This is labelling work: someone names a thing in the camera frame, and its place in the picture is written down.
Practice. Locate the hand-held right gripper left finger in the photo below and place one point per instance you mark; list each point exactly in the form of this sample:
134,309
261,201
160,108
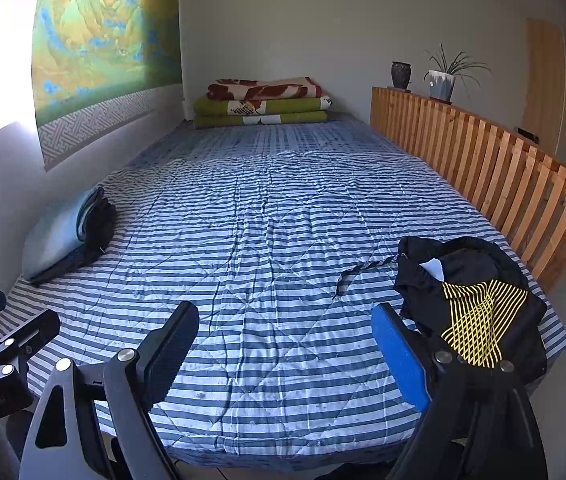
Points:
165,347

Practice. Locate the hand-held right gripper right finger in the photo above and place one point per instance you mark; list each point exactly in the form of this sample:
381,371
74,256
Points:
400,355

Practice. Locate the black pants with yellow stripes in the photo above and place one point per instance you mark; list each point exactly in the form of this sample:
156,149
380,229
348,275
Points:
468,270

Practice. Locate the stack of folded clothes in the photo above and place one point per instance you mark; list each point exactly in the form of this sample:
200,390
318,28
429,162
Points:
58,230

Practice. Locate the folded dark clothes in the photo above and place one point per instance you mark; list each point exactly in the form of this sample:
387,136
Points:
95,240

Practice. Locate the blue white striped quilt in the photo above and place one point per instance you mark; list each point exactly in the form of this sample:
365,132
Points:
263,240

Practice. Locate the blue plaid bed sheet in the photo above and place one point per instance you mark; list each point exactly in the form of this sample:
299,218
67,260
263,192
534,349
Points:
288,135

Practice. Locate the small black object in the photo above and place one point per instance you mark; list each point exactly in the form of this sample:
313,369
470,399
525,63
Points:
528,135

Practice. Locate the folded green quilt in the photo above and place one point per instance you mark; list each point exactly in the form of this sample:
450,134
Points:
293,106

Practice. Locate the potted plant in white pot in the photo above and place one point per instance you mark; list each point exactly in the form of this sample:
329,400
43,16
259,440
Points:
442,82

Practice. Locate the folded red white blanket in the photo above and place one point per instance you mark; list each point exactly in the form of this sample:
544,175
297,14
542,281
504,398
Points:
263,89

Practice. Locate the dark ceramic vase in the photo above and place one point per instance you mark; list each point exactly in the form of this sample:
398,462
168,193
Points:
401,76

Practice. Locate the wooden door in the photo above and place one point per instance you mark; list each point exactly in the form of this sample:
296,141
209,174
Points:
545,85

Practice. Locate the wooden slatted bed rail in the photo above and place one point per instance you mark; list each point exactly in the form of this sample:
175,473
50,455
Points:
493,170

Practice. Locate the landscape wall tapestry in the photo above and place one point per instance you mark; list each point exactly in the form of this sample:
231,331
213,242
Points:
108,35

